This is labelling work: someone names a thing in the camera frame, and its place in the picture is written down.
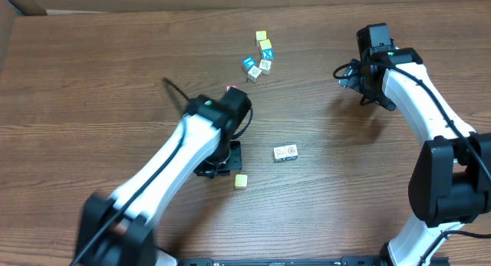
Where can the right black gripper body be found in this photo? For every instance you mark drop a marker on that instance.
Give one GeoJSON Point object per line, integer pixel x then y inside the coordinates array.
{"type": "Point", "coordinates": [354, 74]}

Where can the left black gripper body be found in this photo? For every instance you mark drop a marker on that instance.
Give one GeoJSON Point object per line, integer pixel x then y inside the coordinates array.
{"type": "Point", "coordinates": [232, 160]}

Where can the wooden letter K block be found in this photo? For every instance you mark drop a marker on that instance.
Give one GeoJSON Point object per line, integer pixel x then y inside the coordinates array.
{"type": "Point", "coordinates": [241, 181]}

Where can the wooden ladybug block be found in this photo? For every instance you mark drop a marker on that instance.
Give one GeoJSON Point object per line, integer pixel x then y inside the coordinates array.
{"type": "Point", "coordinates": [279, 153]}

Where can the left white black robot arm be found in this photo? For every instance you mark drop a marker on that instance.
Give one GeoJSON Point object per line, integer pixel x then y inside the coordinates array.
{"type": "Point", "coordinates": [120, 230]}

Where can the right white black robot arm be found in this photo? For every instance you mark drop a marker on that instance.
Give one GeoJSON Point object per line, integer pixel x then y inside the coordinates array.
{"type": "Point", "coordinates": [450, 184]}

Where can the wooden block on table centre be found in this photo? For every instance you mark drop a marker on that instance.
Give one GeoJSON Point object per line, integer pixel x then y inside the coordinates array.
{"type": "Point", "coordinates": [291, 152]}

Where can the red letter I block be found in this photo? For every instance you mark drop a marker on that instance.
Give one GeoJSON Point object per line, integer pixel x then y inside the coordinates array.
{"type": "Point", "coordinates": [229, 86]}

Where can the wooden letter O block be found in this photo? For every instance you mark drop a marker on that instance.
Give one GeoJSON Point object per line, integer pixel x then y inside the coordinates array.
{"type": "Point", "coordinates": [254, 74]}

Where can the blue letter X block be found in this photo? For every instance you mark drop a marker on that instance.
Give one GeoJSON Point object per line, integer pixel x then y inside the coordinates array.
{"type": "Point", "coordinates": [268, 54]}

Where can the wooden turtle block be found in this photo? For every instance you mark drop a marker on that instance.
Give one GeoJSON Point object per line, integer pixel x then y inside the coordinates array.
{"type": "Point", "coordinates": [265, 66]}

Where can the yellow block near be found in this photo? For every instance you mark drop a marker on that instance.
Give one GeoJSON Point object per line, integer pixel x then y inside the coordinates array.
{"type": "Point", "coordinates": [265, 44]}

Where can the yellow block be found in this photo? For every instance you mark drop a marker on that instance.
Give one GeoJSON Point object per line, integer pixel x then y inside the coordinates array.
{"type": "Point", "coordinates": [265, 44]}
{"type": "Point", "coordinates": [260, 36]}

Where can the blue letter L block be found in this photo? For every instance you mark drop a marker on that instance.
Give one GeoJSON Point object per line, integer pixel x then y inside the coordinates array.
{"type": "Point", "coordinates": [248, 63]}

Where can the yellow block far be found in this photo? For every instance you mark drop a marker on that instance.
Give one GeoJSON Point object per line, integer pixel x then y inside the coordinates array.
{"type": "Point", "coordinates": [260, 36]}

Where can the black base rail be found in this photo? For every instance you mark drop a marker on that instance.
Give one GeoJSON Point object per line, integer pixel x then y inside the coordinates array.
{"type": "Point", "coordinates": [344, 261]}

